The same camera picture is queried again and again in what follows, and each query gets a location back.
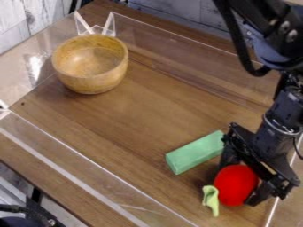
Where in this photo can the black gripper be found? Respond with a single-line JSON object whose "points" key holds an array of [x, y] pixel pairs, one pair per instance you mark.
{"points": [[262, 151]]}

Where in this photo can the red plush strawberry toy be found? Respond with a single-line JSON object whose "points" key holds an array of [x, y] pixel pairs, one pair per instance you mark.
{"points": [[231, 188]]}

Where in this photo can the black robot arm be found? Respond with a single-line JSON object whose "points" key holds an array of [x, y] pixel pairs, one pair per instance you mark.
{"points": [[266, 28]]}

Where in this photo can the green rectangular block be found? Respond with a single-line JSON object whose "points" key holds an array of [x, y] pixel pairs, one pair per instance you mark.
{"points": [[195, 153]]}

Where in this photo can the clear acrylic tray barrier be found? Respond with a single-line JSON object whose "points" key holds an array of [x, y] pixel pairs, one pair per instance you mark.
{"points": [[91, 149]]}

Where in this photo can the wooden bowl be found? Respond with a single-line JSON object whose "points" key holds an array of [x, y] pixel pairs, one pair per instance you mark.
{"points": [[91, 63]]}

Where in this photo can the black metal bracket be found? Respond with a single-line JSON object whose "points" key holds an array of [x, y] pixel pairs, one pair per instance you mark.
{"points": [[37, 213]]}

